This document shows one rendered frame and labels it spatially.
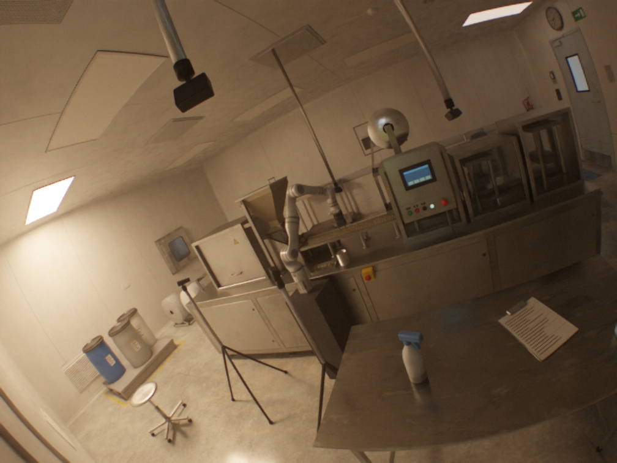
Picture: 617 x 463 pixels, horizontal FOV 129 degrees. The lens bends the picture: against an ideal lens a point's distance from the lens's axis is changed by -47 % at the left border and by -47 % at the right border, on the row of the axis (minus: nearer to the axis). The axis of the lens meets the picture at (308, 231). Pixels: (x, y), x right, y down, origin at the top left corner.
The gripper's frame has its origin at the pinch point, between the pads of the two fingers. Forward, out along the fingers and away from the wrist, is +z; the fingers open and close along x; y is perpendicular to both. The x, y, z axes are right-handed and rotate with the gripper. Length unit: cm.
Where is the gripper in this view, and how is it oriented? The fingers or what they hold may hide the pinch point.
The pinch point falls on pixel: (344, 233)
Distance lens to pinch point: 210.2
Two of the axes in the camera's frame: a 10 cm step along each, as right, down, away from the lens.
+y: 3.0, -3.8, 8.7
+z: 4.1, 8.8, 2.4
